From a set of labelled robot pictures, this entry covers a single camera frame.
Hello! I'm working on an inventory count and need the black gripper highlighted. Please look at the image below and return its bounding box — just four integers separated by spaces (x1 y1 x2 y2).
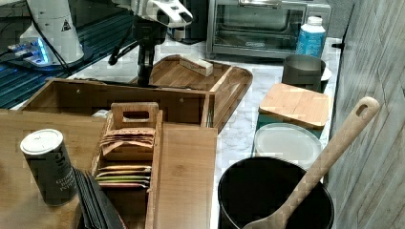
132 15 167 87

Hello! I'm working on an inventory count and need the wooden drawer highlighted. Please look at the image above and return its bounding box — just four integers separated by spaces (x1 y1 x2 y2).
21 78 214 127

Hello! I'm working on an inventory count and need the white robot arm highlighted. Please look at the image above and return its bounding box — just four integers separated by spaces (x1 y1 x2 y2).
108 0 193 87

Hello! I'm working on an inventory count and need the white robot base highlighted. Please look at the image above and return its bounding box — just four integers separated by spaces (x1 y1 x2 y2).
8 0 93 68

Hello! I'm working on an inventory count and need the wooden block on tray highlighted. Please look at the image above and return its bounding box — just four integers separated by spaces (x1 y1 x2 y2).
180 57 213 76

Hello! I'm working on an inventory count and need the dark wooden serving tray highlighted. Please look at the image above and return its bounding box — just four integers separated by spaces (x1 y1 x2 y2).
133 55 252 130

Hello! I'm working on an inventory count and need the silver toaster oven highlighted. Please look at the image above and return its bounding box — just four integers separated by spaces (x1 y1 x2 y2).
206 0 331 58

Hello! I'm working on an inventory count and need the wooden tea bag organizer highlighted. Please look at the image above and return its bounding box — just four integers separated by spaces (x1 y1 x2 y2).
92 102 162 229

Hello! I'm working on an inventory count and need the teal container under board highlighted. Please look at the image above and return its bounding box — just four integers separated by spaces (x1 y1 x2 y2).
255 114 323 138

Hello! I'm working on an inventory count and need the black pepper shaker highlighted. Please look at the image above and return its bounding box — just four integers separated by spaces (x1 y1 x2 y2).
20 129 76 206

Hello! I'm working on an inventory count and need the grey metal cup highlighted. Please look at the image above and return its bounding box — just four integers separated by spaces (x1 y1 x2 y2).
282 54 326 92

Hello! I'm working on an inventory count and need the black coaster stack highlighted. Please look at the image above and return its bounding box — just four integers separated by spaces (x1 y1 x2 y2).
73 169 127 229

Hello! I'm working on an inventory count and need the blue white bottle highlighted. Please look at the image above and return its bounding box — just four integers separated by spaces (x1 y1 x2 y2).
296 16 326 58

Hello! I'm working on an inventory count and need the black utensil pot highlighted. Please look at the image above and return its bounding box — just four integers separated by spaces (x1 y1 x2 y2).
218 156 334 229

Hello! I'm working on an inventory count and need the light wooden cutting board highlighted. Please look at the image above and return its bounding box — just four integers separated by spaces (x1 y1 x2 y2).
259 83 332 130

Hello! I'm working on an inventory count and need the wooden spoon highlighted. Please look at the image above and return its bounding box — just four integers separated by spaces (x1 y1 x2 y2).
243 96 380 229

